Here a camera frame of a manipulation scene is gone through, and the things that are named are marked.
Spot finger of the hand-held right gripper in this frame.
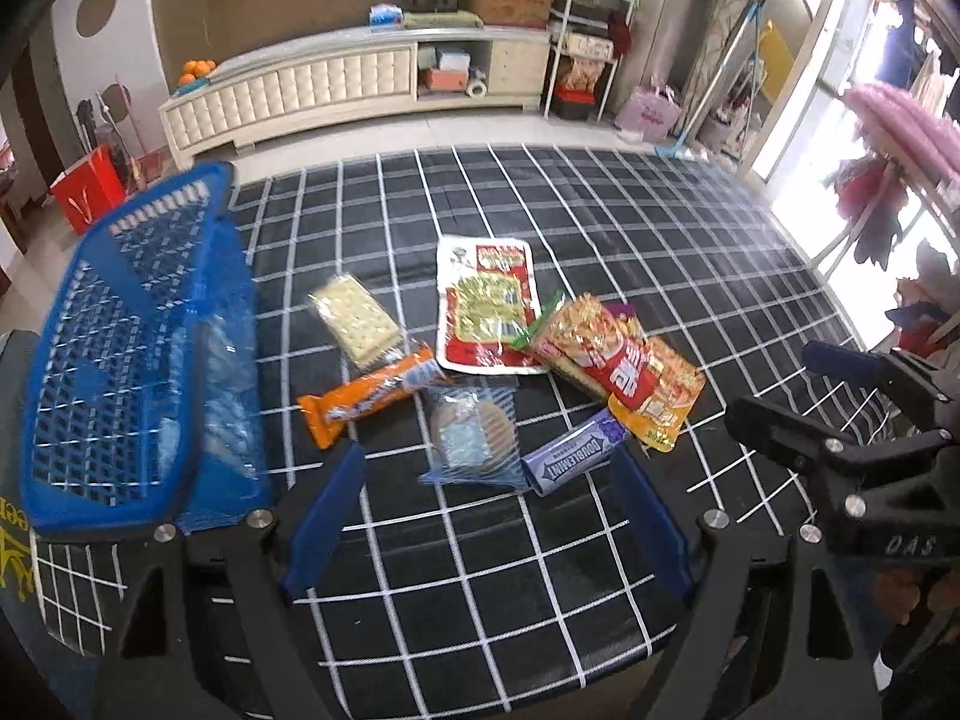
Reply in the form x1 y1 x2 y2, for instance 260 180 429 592
801 340 901 391
722 392 957 565

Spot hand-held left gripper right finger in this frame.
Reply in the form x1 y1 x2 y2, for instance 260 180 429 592
611 444 886 720

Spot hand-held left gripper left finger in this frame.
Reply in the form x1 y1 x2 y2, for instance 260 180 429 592
97 439 368 720

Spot purple gum packet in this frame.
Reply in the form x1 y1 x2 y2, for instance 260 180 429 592
523 409 632 497

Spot orange biscuit packet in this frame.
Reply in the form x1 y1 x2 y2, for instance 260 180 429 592
296 341 445 452

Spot red and orange snack bag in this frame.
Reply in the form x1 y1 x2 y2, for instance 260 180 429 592
529 296 707 456

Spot clear striped cookie packet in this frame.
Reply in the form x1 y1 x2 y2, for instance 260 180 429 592
417 379 527 494

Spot blue plastic basket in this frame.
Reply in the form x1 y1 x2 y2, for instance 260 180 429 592
19 161 276 541

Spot person's right hand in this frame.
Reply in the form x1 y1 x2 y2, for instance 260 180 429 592
870 566 960 691

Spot black grid tablecloth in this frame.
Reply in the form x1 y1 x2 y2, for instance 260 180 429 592
30 142 901 720

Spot clear cracker packet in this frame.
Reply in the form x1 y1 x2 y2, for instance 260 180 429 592
307 274 404 374

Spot white and red snack packet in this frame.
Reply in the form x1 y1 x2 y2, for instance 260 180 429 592
435 235 546 377

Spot person's grey printed shirt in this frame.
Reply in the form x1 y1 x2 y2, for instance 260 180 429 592
0 330 47 620

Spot pink gift bag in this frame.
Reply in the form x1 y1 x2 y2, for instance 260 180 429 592
614 81 683 143

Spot patterned curtain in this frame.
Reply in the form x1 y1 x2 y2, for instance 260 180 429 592
705 0 796 145

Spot black and red box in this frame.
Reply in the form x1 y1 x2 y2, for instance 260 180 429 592
553 86 602 122

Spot orange snack bag on rack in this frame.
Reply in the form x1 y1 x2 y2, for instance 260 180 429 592
562 56 609 92

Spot red paper bag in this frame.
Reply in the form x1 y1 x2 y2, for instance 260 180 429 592
49 148 126 236

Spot cream tv cabinet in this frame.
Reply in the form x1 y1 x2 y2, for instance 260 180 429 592
157 24 554 171

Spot white metal rack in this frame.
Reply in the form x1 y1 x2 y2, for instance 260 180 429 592
540 0 644 122

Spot brown cardboard box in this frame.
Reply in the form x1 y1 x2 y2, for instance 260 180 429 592
465 0 555 28

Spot folded green cloth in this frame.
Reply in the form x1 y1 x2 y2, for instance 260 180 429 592
403 9 485 32

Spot blue handled mop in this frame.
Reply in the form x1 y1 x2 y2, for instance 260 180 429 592
651 0 767 163

